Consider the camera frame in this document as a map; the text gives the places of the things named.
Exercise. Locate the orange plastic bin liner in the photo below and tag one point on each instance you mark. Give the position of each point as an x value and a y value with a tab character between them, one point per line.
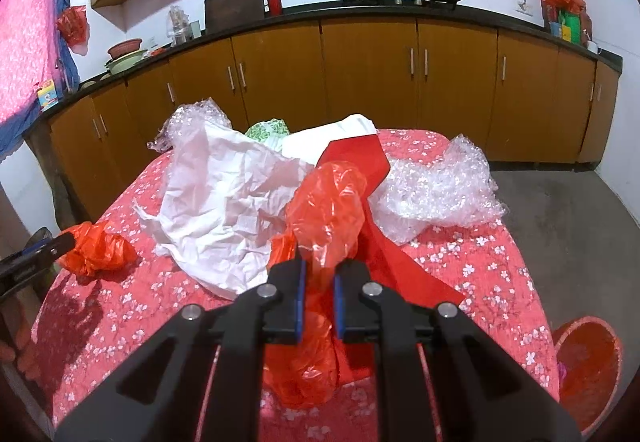
587	362

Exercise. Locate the red paper sheet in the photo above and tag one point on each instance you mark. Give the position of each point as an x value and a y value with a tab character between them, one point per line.
395	262

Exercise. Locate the red plastic basin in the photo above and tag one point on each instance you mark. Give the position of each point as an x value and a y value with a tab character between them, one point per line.
125	47

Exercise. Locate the large translucent orange plastic bag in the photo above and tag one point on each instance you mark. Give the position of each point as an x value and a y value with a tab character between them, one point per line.
325	207

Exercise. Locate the small orange plastic bag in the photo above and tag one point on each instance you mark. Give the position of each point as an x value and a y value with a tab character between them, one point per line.
97	249

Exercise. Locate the red bottle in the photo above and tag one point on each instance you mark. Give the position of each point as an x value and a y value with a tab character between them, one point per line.
274	4

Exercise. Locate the small bubble wrap sheet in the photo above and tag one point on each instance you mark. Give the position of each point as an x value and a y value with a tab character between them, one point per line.
185	124

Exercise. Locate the hanging red plastic bag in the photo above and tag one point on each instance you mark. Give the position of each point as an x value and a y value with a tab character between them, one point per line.
72	26

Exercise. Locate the large white paper sheet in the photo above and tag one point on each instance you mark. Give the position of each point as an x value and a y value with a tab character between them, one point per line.
215	202

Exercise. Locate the red floral tablecloth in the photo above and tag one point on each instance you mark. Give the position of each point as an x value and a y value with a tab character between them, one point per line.
480	282

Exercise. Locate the large bubble wrap sheet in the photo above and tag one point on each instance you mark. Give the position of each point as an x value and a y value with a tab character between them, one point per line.
440	192

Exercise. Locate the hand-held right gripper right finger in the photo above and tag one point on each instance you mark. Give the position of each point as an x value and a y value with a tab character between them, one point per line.
340	304

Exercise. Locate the green packet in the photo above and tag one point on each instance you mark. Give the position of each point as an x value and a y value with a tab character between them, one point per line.
569	26

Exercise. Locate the red plastic wastebasket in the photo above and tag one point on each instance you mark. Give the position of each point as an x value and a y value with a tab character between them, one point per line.
615	372

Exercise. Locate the white bag with green print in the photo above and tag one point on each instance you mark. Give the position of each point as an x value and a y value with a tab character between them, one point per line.
267	131

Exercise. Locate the dark wooden cutting board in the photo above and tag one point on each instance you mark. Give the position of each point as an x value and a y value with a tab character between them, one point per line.
232	9

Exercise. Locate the pale green basin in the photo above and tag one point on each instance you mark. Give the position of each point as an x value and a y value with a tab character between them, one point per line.
125	64

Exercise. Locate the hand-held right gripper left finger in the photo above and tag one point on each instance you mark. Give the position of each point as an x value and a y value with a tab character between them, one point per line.
300	304

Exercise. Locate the colourful small carton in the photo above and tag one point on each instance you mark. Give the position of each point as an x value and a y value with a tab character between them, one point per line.
48	94

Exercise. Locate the wooden lower kitchen cabinets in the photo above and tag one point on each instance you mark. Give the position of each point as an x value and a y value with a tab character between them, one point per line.
365	71

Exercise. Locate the clear glass jar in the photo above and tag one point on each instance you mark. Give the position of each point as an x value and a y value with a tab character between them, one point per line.
177	29

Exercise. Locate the white wall socket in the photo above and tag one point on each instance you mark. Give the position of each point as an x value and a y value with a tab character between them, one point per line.
523	6

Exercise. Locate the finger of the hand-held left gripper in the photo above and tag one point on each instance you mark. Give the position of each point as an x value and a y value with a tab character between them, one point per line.
55	244
20	279

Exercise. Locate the pink curtain with blue border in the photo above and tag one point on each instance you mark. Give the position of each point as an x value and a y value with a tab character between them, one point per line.
27	31

